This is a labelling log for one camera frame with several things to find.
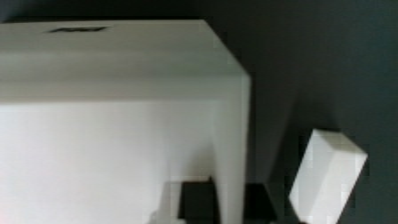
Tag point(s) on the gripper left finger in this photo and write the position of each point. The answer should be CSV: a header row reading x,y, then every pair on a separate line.
x,y
197,210

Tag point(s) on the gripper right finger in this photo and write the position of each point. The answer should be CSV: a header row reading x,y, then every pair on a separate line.
x,y
259,213

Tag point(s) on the white drawer cabinet box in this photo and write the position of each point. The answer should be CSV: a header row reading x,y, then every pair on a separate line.
x,y
123,120

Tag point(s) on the white L-shaped fence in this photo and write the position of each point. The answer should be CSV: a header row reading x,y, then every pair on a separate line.
x,y
325,178

